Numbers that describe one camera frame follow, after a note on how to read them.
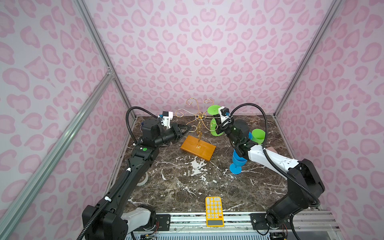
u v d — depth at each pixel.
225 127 0.70
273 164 0.48
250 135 0.88
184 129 0.69
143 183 0.86
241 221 0.75
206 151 0.98
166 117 0.67
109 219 0.37
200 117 0.76
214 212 0.75
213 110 0.77
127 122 0.55
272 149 0.98
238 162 0.77
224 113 0.66
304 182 0.45
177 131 0.62
